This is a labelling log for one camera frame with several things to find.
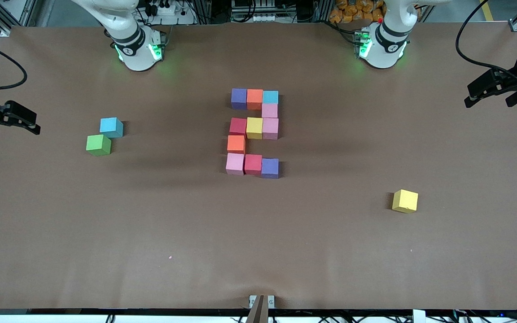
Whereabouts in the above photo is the white power strip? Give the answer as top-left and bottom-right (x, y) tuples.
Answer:
(144, 0), (196, 25)

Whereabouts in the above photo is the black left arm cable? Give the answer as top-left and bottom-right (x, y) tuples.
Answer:
(455, 0), (517, 85)

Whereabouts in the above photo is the yellow foam cube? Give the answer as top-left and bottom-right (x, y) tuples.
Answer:
(392, 189), (419, 213)
(246, 117), (263, 140)

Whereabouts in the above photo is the metal bracket with brown post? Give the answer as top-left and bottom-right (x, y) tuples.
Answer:
(249, 295), (276, 323)

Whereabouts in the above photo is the dented violet blue foam cube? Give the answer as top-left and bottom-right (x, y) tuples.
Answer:
(231, 88), (248, 110)

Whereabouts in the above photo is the orange packets pile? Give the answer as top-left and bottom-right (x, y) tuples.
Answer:
(329, 0), (385, 23)

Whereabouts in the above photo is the white slotted device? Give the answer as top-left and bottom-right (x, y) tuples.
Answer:
(232, 0), (286, 22)

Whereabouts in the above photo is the green foam cube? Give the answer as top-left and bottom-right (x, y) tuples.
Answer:
(86, 134), (111, 157)

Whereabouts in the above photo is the orange foam cube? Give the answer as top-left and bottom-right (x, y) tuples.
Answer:
(246, 89), (264, 110)
(227, 135), (246, 154)

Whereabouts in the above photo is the brown table mat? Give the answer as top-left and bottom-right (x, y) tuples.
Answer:
(0, 22), (517, 310)

